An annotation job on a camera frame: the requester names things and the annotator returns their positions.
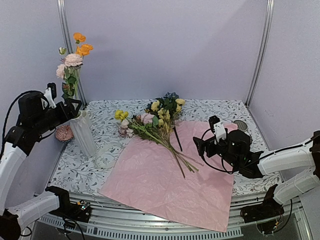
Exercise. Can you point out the blue hydrangea flower stem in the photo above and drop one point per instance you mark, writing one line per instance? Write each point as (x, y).
(167, 110)

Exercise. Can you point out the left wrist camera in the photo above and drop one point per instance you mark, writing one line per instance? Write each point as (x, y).
(50, 94)

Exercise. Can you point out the right aluminium frame post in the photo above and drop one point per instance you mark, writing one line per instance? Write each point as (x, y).
(270, 4)

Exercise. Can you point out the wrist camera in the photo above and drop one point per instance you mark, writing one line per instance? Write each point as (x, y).
(50, 94)
(219, 131)

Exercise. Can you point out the cream printed ribbon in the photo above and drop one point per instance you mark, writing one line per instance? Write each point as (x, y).
(107, 156)

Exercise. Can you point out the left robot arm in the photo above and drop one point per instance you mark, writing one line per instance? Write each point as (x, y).
(38, 114)

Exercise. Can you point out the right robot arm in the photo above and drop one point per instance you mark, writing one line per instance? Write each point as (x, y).
(235, 150)

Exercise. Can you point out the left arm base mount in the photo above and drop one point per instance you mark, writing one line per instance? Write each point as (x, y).
(80, 211)

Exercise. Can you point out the orange poppy flower stem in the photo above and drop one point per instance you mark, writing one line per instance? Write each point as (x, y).
(82, 47)

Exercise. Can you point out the aluminium front rail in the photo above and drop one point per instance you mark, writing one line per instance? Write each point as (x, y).
(111, 220)

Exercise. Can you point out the red striped bowl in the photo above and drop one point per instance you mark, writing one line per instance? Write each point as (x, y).
(241, 125)

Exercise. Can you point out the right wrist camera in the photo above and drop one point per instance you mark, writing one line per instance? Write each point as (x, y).
(219, 131)

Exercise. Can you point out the floral patterned tablecloth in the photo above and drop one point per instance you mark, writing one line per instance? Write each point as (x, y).
(77, 173)

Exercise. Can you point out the pink wrapping paper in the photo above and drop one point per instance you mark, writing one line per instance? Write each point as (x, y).
(147, 177)

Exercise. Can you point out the pink patterned small object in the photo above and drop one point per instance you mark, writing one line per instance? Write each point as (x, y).
(64, 134)

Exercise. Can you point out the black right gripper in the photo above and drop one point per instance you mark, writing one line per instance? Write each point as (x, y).
(209, 144)

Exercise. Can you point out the pink peony flower stem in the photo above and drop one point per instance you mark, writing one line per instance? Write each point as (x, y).
(69, 72)

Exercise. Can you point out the left aluminium frame post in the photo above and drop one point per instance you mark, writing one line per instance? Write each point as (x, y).
(68, 43)

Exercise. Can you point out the white ribbed ceramic vase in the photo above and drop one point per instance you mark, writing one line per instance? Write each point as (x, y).
(81, 129)

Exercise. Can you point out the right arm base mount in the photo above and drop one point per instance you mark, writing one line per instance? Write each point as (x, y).
(267, 209)

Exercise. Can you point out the artificial flower bouquet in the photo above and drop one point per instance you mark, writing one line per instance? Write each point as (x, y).
(155, 129)

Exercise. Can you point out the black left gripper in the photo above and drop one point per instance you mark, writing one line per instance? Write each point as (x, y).
(67, 115)

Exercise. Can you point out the aluminium frame post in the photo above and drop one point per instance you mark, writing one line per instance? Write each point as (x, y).
(68, 43)
(270, 4)

